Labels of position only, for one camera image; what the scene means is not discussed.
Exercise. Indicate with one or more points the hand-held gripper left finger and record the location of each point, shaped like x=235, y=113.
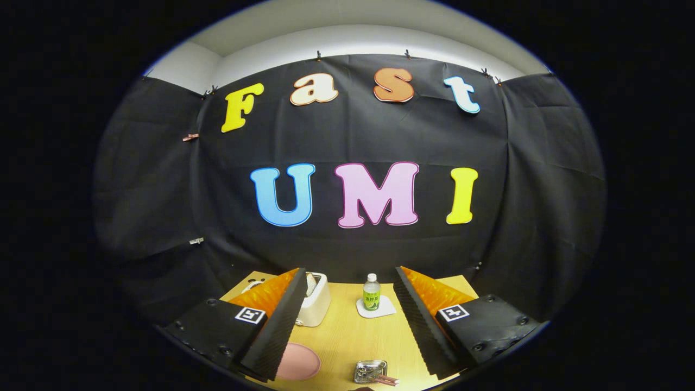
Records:
x=282, y=320

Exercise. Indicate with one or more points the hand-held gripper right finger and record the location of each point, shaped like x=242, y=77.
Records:
x=421, y=320

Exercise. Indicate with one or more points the white coaster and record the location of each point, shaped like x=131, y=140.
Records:
x=386, y=309

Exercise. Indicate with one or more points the white toaster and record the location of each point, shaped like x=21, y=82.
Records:
x=317, y=309

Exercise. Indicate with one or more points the large bread slice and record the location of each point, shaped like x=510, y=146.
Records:
x=311, y=284

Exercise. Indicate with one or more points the pink plate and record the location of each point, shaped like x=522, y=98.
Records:
x=301, y=363

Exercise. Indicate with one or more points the white divided condiment dish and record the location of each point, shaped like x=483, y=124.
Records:
x=251, y=284

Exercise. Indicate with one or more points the green label drink bottle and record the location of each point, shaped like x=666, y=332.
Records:
x=371, y=296

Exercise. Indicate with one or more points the copper cloth clip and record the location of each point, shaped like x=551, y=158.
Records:
x=190, y=137

